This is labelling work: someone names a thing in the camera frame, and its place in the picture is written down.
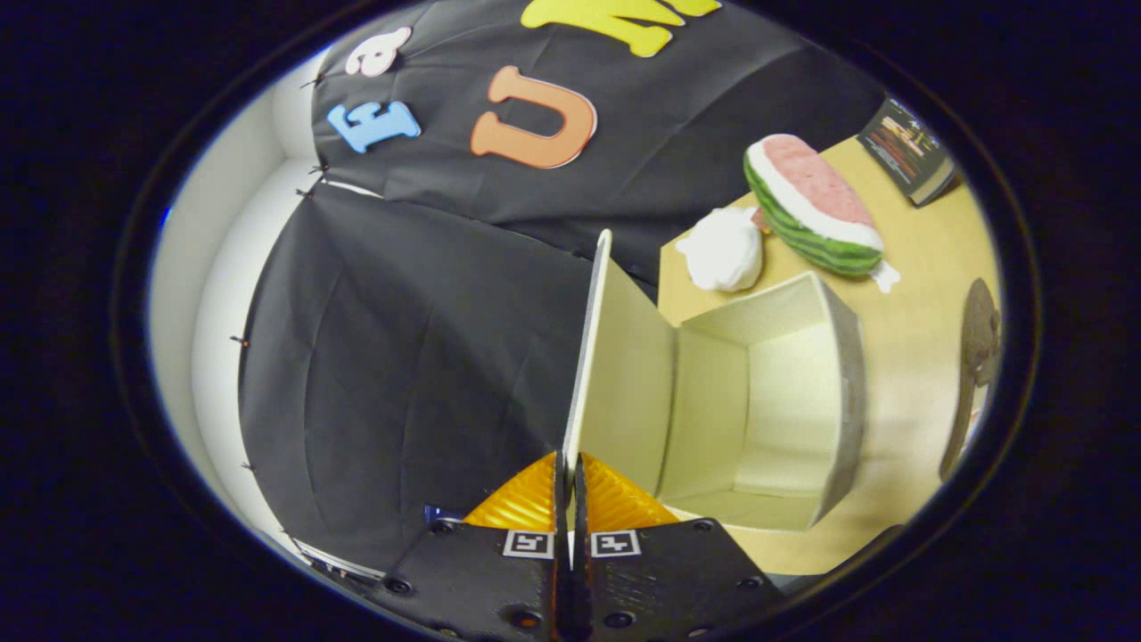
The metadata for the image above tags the brown fuzzy shoe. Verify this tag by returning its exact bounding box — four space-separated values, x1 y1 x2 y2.
938 277 1003 484

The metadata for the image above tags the black cover book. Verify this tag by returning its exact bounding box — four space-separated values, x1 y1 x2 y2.
856 96 962 208

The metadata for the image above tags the cream fabric storage box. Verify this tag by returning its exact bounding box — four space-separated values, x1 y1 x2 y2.
562 228 867 534

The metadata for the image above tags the watermelon slice plush toy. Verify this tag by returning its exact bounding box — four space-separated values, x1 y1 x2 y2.
743 134 901 295

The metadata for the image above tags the white plush toy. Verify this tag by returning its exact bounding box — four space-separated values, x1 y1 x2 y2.
675 207 765 293

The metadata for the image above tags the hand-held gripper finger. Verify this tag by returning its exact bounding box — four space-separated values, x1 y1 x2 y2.
572 452 790 642
367 450 571 642

